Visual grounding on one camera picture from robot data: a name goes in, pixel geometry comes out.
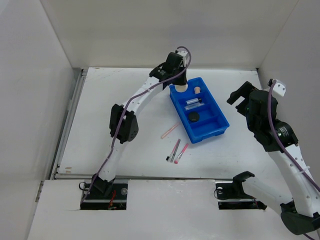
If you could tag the clear vial black cap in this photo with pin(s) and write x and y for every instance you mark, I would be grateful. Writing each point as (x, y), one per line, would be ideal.
(193, 101)

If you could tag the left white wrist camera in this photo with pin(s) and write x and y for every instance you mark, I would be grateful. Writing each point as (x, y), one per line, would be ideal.
(185, 56)

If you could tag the pink lip pencil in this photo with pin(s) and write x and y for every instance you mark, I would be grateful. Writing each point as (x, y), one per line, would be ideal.
(169, 131)

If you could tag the cream round powder puff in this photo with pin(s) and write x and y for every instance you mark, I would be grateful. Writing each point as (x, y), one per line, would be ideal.
(181, 88)

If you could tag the beige makeup sponge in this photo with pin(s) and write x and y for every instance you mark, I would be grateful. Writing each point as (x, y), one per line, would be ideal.
(197, 90)

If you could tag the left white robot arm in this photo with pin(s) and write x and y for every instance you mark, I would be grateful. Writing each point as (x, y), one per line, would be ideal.
(123, 122)

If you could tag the left metal rail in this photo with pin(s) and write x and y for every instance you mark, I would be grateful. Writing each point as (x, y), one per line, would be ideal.
(79, 80)

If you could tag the blue compartment tray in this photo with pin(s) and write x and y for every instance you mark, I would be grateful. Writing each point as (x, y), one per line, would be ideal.
(212, 121)

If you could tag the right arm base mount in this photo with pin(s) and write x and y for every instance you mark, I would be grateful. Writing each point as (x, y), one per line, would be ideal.
(229, 199)

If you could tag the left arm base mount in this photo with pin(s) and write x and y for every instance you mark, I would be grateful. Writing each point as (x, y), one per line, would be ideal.
(115, 198)

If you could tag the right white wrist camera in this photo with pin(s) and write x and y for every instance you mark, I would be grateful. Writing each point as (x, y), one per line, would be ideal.
(277, 87)

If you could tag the black round compact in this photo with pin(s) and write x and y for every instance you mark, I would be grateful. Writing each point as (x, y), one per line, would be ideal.
(193, 116)

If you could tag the clear plastic bottle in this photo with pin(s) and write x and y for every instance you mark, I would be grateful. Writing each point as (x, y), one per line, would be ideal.
(193, 106)

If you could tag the grey handle makeup brush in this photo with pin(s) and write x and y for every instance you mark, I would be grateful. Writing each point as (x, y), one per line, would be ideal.
(173, 152)

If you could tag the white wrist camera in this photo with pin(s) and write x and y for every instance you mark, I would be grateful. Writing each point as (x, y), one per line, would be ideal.
(277, 87)
(185, 56)

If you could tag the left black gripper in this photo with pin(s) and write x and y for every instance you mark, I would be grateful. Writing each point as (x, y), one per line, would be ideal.
(183, 81)

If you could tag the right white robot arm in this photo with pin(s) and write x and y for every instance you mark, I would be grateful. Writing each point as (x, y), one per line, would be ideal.
(299, 211)

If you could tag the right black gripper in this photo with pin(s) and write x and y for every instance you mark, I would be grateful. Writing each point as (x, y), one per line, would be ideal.
(245, 90)

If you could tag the pink handle makeup brush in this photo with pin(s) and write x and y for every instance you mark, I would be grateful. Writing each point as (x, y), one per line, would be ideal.
(176, 161)

